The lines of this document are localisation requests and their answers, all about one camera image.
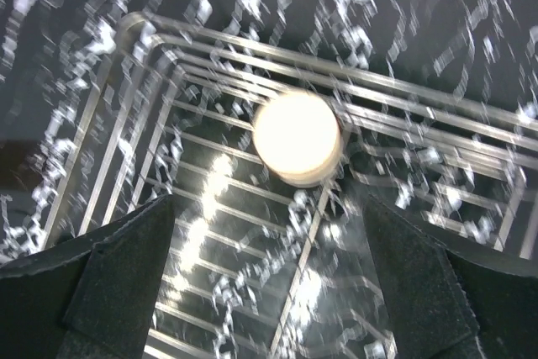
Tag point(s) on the beige brown ceramic cup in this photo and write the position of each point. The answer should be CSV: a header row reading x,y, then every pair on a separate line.
x,y
297,136

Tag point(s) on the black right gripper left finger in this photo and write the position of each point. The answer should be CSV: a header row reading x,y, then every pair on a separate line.
x,y
92,296

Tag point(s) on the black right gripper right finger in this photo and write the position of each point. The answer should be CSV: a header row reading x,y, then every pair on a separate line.
x,y
446,296

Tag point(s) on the black marbled table mat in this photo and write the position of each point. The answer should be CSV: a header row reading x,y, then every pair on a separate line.
x,y
51,51

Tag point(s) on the metal wire dish rack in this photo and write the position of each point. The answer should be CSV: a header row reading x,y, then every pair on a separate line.
x,y
258,268

